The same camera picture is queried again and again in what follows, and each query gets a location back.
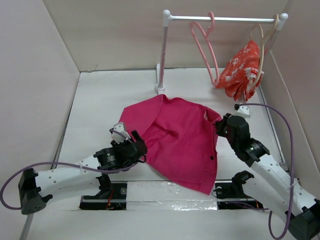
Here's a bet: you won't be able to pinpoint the orange floral garment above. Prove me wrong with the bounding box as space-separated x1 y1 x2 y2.
216 40 264 101

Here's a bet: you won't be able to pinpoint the pink trousers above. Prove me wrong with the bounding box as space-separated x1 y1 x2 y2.
119 94 222 195

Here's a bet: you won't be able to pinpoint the metal rail left edge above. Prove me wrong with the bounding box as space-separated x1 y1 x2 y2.
19 214 34 240

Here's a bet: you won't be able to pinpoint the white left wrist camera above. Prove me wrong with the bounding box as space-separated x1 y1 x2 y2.
109 122 131 144

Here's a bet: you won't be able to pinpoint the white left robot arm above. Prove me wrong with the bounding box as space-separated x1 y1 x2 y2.
18 130 148 215

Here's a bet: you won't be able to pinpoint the white clothes rack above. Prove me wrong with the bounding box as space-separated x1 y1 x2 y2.
155 9 289 95

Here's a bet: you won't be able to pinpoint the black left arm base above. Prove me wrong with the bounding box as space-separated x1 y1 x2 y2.
79 178 128 211

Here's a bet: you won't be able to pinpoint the pink plastic hanger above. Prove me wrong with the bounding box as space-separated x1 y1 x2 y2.
189 11 222 88

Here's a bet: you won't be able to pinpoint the beige wooden hanger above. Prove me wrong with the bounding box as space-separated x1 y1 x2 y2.
249 14 280 87

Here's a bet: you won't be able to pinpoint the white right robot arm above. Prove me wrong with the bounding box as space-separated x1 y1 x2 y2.
215 113 320 240

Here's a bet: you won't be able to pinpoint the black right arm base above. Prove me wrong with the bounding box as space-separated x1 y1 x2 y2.
211 170 266 211

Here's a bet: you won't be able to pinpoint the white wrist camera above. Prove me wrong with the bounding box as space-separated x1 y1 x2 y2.
109 122 131 144
233 103 250 119

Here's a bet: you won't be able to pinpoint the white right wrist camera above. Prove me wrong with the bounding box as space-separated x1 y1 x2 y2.
233 103 250 119

